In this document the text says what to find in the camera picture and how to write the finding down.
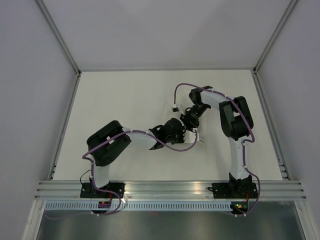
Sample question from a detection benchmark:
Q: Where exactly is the purple cable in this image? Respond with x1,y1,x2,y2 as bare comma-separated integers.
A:
173,83,256,146
43,129,200,221

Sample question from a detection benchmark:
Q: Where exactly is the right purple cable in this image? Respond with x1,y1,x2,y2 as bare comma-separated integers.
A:
173,83,256,146

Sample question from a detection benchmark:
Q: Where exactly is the right aluminium frame post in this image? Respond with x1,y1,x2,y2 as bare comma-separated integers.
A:
252,0,300,74

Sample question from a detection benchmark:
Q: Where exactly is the aluminium frame post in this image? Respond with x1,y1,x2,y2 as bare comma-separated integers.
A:
34,0,81,76
252,0,300,74

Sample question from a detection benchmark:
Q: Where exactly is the left aluminium frame post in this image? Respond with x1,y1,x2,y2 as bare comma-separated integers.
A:
34,0,81,76

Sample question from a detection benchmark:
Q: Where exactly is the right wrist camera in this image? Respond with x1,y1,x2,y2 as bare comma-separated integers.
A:
171,104,182,113

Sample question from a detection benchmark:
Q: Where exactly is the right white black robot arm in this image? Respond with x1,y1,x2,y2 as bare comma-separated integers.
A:
180,86,255,198

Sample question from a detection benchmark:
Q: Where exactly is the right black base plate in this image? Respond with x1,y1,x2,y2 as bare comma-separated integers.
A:
206,182,258,199

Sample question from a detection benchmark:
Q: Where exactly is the white slotted cable duct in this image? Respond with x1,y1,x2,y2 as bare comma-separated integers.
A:
45,200,232,212

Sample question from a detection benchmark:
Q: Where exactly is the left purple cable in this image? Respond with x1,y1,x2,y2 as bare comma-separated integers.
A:
43,129,200,221

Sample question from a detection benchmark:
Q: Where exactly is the white cloth napkin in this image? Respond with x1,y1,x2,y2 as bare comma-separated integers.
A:
161,100,207,144

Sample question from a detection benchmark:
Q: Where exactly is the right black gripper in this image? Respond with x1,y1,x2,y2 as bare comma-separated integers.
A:
179,103,209,130

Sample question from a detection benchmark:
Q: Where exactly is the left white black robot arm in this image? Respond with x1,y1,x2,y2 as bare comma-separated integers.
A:
86,118,186,198

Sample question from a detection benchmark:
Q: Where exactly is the aluminium mounting rail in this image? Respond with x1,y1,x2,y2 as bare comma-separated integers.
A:
34,180,307,201

